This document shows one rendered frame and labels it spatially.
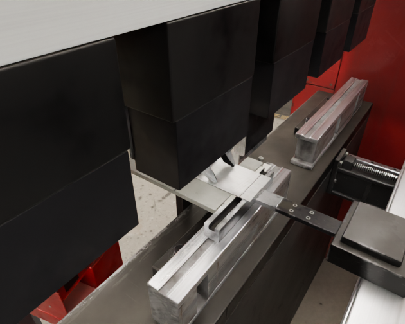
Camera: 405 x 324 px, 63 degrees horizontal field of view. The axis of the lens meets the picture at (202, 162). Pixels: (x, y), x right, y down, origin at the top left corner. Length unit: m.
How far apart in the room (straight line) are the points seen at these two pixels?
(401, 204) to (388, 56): 0.74
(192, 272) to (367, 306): 0.24
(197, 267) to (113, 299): 0.17
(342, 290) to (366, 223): 1.26
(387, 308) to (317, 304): 1.20
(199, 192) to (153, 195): 1.57
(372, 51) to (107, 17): 1.19
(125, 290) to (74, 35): 0.50
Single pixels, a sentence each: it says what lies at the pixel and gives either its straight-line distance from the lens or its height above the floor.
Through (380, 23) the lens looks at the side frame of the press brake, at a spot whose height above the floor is 1.15.
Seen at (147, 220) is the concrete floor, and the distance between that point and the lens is 2.02.
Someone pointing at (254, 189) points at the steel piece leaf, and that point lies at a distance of 0.63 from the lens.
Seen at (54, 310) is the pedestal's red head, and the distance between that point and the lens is 0.84.
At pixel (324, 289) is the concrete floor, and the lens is 1.79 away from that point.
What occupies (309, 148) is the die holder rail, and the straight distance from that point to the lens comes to 0.92.
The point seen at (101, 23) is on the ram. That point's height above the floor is 1.35.
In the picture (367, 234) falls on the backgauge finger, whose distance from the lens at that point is 0.55.
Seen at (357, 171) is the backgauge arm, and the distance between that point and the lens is 1.03.
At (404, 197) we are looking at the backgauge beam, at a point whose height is 0.98.
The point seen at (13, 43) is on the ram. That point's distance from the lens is 0.20.
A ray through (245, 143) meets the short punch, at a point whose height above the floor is 1.12.
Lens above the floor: 1.39
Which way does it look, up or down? 35 degrees down
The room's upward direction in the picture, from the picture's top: straight up
